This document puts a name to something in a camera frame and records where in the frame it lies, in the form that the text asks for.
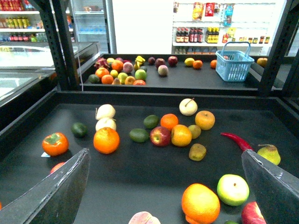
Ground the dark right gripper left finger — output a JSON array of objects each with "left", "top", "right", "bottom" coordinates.
[{"left": 0, "top": 148, "right": 91, "bottom": 224}]

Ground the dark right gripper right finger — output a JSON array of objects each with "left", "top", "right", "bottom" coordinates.
[{"left": 241, "top": 149, "right": 299, "bottom": 224}]

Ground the yellow lemon near tray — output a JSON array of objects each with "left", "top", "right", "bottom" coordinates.
[{"left": 189, "top": 143, "right": 206, "bottom": 161}]

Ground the yellow lemon tray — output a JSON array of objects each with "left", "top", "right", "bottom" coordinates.
[
  {"left": 184, "top": 57, "right": 195, "bottom": 67},
  {"left": 189, "top": 143, "right": 206, "bottom": 161}
]

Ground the black produce shelf rack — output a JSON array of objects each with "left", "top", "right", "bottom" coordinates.
[{"left": 0, "top": 0, "right": 299, "bottom": 224}]

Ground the tangerine beside far lemon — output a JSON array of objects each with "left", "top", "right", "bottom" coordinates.
[{"left": 192, "top": 60, "right": 203, "bottom": 70}]

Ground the yellow lemon far tray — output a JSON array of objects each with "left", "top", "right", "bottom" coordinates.
[{"left": 184, "top": 57, "right": 195, "bottom": 67}]

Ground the white sauce shelf unit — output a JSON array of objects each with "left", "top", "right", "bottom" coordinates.
[{"left": 171, "top": 0, "right": 286, "bottom": 56}]

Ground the white drinks shelf unit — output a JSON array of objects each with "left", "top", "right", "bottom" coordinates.
[{"left": 0, "top": 0, "right": 75, "bottom": 43}]

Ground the red apple front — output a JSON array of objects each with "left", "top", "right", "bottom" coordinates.
[{"left": 241, "top": 201, "right": 266, "bottom": 224}]

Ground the yellow-green pear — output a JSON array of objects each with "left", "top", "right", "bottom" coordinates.
[{"left": 257, "top": 144, "right": 281, "bottom": 166}]

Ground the bright green apple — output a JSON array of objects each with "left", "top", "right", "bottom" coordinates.
[{"left": 217, "top": 174, "right": 249, "bottom": 206}]

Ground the red chili pepper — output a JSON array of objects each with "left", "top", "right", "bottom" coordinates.
[{"left": 221, "top": 133, "right": 254, "bottom": 152}]

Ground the orange persimmon with leaf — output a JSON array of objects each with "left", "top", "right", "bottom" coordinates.
[{"left": 42, "top": 132, "right": 69, "bottom": 157}]

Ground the dark green avocado left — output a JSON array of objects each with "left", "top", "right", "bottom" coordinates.
[{"left": 71, "top": 122, "right": 88, "bottom": 138}]

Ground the large navel orange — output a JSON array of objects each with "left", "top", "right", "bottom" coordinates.
[{"left": 93, "top": 127, "right": 120, "bottom": 154}]

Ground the big orange front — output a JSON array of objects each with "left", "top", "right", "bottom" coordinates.
[{"left": 181, "top": 183, "right": 221, "bottom": 224}]

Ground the pink peach front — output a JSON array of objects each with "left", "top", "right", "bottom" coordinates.
[{"left": 128, "top": 211, "right": 161, "bottom": 224}]

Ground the yellow-orange round pear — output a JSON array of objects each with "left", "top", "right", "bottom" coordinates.
[{"left": 195, "top": 111, "right": 215, "bottom": 131}]

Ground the small yellow-green fruit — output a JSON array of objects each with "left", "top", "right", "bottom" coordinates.
[{"left": 188, "top": 125, "right": 201, "bottom": 140}]

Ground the green avocado centre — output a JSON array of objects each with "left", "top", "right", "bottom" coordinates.
[{"left": 129, "top": 128, "right": 150, "bottom": 143}]

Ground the large orange fruit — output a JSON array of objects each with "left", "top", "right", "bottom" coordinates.
[{"left": 171, "top": 124, "right": 192, "bottom": 147}]

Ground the red yellow apple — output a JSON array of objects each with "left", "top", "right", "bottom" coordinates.
[{"left": 149, "top": 126, "right": 171, "bottom": 147}]

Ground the cream round pear with stem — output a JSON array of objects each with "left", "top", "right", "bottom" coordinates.
[{"left": 179, "top": 98, "right": 198, "bottom": 116}]

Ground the green lime upper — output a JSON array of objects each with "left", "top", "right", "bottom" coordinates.
[{"left": 143, "top": 114, "right": 160, "bottom": 129}]

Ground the small tangerine near tray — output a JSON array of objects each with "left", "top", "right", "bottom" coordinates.
[{"left": 160, "top": 113, "right": 179, "bottom": 132}]

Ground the glass top chest freezer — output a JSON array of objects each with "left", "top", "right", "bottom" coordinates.
[{"left": 0, "top": 42, "right": 101, "bottom": 104}]

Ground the orange far tray front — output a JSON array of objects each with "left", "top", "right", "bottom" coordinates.
[{"left": 101, "top": 74, "right": 114, "bottom": 84}]

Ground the orange tray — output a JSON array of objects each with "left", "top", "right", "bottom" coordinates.
[
  {"left": 101, "top": 74, "right": 114, "bottom": 84},
  {"left": 95, "top": 67, "right": 110, "bottom": 79}
]

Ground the orange far tray left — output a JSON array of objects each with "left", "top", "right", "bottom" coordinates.
[{"left": 95, "top": 67, "right": 110, "bottom": 79}]

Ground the pink dragon fruit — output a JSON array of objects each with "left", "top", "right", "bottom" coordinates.
[{"left": 94, "top": 57, "right": 110, "bottom": 69}]

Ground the green apple far tray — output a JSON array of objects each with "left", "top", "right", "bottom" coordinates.
[{"left": 135, "top": 69, "right": 147, "bottom": 81}]

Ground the peach far tray centre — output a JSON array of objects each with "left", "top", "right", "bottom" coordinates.
[{"left": 157, "top": 65, "right": 169, "bottom": 77}]

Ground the dark red apple far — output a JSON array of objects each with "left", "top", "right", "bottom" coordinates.
[{"left": 168, "top": 56, "right": 178, "bottom": 67}]

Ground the blue basket with handle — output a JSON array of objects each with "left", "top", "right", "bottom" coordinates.
[{"left": 215, "top": 42, "right": 255, "bottom": 82}]

